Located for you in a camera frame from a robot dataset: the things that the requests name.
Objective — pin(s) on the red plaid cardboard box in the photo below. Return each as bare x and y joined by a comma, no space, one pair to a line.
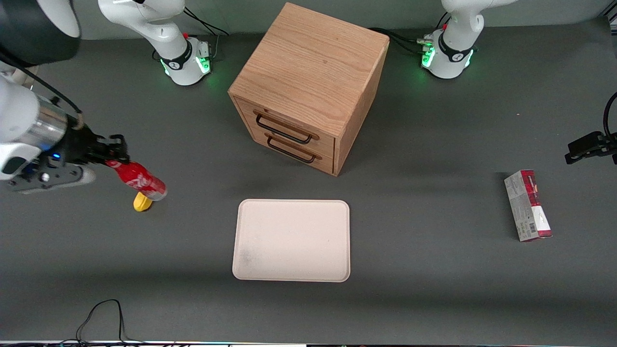
528,205

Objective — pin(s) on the small yellow object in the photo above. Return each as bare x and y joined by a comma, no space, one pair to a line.
141,202

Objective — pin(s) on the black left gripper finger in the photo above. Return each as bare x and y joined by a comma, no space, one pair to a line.
614,157
581,148

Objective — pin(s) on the wooden drawer cabinet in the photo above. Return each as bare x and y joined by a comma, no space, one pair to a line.
308,62

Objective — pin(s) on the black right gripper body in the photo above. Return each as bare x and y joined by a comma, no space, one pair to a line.
78,144

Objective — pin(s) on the wooden drawer front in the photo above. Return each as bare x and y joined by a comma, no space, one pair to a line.
294,154
284,125

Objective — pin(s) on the red coke bottle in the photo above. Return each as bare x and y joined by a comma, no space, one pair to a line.
140,180

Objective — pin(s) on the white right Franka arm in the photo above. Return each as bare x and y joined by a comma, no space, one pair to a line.
19,115

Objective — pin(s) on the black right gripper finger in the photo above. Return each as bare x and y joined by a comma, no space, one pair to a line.
115,157
114,140

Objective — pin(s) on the beige rectangular tray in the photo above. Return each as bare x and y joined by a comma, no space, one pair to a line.
291,241

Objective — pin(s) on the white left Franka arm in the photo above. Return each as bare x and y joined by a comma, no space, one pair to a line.
453,43

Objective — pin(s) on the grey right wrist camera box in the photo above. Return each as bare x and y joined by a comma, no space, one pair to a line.
58,178

